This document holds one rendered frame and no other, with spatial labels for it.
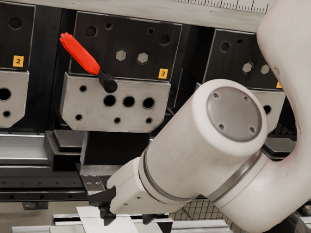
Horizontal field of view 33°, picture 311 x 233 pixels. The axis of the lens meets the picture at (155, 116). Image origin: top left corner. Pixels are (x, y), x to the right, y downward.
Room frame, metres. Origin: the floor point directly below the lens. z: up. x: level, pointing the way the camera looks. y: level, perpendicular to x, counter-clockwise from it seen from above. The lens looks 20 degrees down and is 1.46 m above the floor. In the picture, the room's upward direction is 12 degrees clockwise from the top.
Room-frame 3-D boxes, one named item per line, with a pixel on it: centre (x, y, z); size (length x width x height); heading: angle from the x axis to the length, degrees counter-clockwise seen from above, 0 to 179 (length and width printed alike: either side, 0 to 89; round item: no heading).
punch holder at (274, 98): (0.80, -0.11, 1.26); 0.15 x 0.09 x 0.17; 114
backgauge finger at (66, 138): (0.89, 0.11, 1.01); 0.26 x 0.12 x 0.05; 24
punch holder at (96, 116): (0.72, 0.07, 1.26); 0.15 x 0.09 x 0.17; 114
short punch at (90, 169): (0.73, 0.05, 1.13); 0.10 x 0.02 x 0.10; 114
